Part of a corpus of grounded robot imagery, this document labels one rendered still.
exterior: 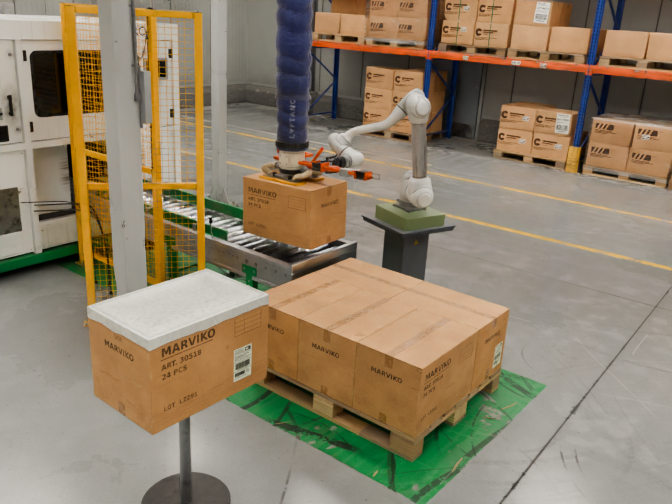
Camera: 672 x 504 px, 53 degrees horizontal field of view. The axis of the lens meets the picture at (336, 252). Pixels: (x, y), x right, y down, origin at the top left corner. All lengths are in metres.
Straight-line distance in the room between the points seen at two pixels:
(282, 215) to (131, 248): 0.99
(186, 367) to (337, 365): 1.22
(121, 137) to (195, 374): 1.85
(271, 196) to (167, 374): 2.17
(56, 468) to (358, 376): 1.55
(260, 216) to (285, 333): 1.08
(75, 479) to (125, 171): 1.74
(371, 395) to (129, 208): 1.84
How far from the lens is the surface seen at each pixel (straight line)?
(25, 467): 3.74
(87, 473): 3.62
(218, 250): 4.81
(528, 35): 11.32
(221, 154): 7.58
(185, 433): 3.10
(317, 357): 3.76
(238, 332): 2.80
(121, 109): 4.13
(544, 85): 12.62
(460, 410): 3.97
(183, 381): 2.69
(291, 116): 4.46
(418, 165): 4.59
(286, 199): 4.46
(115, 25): 4.08
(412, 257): 4.94
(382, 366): 3.49
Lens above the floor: 2.16
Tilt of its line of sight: 20 degrees down
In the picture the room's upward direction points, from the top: 3 degrees clockwise
